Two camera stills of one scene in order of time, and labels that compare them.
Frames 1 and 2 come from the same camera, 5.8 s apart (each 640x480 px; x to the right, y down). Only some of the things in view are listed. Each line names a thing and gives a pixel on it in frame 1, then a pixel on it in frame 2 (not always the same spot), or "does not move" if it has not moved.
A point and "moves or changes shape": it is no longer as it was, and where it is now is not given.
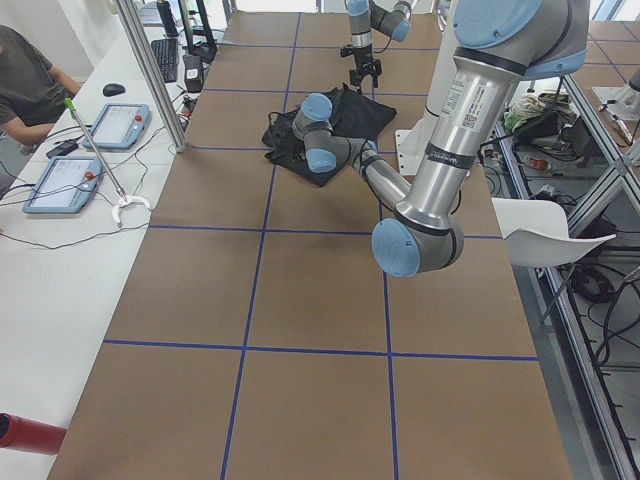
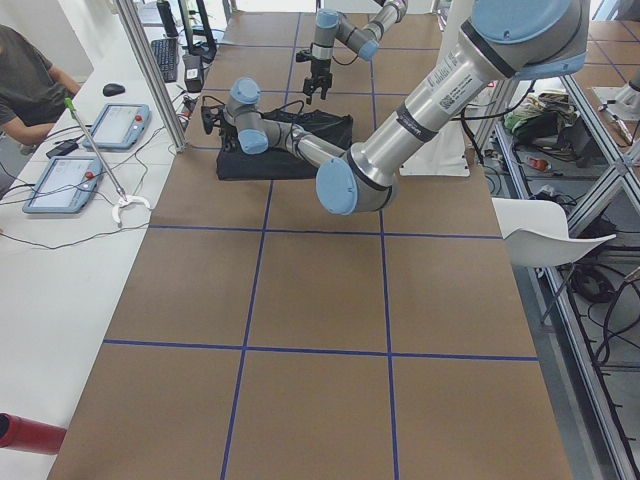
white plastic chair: [537, 234] does not move
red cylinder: [24, 434] does not move
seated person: [33, 91] does not move
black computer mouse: [113, 89] does not move
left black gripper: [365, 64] to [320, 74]
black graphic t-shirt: [354, 116] moves or changes shape
